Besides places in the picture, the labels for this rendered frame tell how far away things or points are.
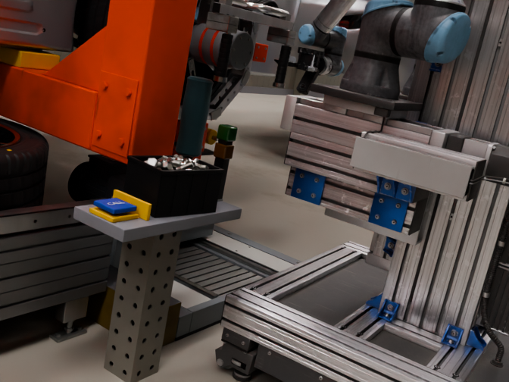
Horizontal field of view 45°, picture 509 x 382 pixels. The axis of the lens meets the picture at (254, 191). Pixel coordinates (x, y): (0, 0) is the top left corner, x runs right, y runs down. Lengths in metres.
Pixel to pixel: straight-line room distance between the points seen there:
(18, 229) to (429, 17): 1.07
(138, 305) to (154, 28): 0.69
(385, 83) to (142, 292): 0.78
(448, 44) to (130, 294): 0.95
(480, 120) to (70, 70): 1.11
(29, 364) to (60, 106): 0.70
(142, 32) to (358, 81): 0.55
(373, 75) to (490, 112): 0.31
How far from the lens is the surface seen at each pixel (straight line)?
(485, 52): 1.66
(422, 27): 1.48
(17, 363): 1.72
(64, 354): 1.76
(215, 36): 2.12
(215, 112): 2.31
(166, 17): 1.62
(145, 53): 1.58
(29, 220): 1.58
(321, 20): 2.37
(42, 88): 1.89
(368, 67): 1.54
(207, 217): 1.56
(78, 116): 1.77
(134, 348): 1.61
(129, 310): 1.59
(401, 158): 1.38
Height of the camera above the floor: 0.89
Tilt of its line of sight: 14 degrees down
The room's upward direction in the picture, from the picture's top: 11 degrees clockwise
